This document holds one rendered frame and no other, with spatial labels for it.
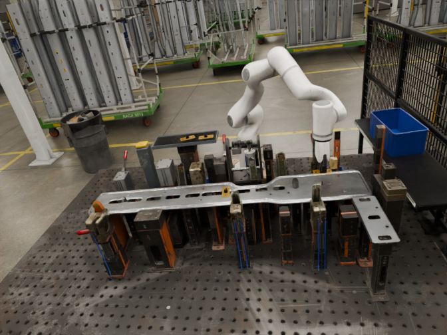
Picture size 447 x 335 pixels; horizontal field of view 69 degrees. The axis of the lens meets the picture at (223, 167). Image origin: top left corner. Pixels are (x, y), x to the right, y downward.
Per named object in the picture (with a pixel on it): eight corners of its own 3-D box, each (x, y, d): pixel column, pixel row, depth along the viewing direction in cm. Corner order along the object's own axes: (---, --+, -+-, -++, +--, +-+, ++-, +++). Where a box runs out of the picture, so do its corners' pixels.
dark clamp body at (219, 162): (219, 223, 191) (209, 167, 172) (221, 209, 202) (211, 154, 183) (238, 221, 189) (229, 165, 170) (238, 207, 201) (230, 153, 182)
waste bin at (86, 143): (72, 178, 418) (48, 125, 382) (92, 157, 464) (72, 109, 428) (108, 176, 409) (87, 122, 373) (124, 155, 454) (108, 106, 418)
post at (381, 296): (373, 302, 133) (380, 250, 119) (364, 280, 143) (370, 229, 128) (390, 301, 132) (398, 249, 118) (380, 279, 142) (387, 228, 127)
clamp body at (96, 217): (105, 282, 164) (78, 226, 146) (115, 260, 177) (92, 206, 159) (125, 281, 163) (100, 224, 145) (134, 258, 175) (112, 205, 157)
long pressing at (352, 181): (83, 220, 162) (82, 217, 162) (100, 193, 182) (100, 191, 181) (374, 197, 145) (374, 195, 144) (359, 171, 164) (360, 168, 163)
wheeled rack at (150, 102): (44, 140, 550) (-7, 28, 462) (70, 117, 636) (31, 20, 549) (156, 127, 530) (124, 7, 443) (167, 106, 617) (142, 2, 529)
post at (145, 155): (153, 211, 210) (134, 150, 188) (156, 203, 217) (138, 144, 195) (165, 209, 209) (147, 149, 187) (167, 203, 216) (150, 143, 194)
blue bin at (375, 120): (391, 157, 163) (394, 133, 157) (368, 132, 189) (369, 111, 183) (425, 153, 162) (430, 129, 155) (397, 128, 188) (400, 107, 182)
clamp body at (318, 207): (310, 272, 151) (308, 213, 134) (306, 253, 161) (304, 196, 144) (330, 271, 150) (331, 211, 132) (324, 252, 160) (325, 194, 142)
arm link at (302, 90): (306, 73, 157) (342, 123, 147) (279, 82, 151) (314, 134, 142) (314, 59, 149) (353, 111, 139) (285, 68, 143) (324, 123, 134)
